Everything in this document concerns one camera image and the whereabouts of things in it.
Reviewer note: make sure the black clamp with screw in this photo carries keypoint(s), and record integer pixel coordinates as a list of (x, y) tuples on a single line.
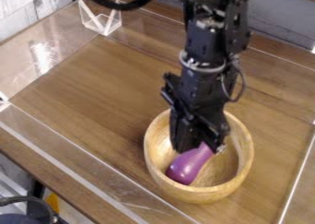
[(41, 212)]

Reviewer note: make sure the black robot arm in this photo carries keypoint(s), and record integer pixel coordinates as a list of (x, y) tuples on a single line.
[(217, 36)]

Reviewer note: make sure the purple toy eggplant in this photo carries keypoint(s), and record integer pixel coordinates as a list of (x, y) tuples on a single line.
[(187, 164)]

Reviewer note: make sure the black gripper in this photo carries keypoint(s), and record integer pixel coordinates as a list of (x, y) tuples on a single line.
[(198, 95)]

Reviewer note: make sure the clear acrylic tray wall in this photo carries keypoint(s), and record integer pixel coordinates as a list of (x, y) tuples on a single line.
[(83, 96)]

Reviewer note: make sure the clear acrylic corner bracket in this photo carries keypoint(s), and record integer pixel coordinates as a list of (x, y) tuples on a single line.
[(105, 24)]

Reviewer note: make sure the brown wooden bowl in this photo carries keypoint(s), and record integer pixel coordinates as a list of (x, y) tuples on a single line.
[(222, 172)]

